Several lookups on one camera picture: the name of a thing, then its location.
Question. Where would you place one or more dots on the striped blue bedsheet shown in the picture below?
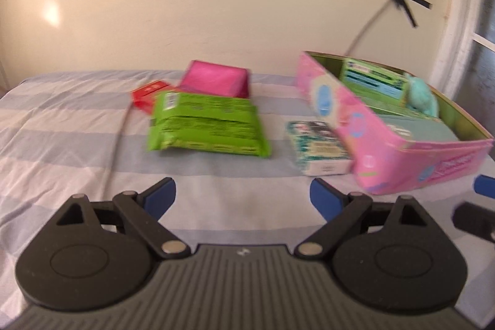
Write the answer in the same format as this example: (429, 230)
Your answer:
(58, 144)

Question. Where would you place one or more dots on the green zipper pouch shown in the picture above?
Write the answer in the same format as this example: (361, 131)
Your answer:
(425, 129)

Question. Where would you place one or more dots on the dark patterned teal box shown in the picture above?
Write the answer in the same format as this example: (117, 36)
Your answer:
(313, 144)

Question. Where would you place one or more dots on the small green box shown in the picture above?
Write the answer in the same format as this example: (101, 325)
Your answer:
(386, 108)

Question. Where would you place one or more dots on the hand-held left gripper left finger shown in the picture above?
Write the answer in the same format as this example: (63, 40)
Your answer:
(160, 198)

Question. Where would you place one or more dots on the pink packet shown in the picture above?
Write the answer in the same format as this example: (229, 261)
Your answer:
(214, 78)

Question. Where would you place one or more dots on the green wet wipes pack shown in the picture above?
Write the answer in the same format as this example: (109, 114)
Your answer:
(209, 125)

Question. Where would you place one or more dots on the pink biscuit tin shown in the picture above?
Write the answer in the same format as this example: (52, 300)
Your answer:
(348, 113)

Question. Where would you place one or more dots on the teal plush toy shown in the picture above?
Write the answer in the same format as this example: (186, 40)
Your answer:
(421, 98)

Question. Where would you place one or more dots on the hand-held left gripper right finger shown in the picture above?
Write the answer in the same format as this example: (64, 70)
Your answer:
(326, 198)

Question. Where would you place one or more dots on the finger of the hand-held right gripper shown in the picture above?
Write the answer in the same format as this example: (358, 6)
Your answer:
(475, 221)
(486, 185)

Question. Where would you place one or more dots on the red box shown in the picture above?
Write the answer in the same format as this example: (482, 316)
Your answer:
(149, 94)

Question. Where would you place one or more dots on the white framed patterned window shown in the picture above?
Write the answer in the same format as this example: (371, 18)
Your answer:
(460, 24)

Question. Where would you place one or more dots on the long green toothpaste box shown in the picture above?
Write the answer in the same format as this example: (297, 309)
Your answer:
(371, 82)

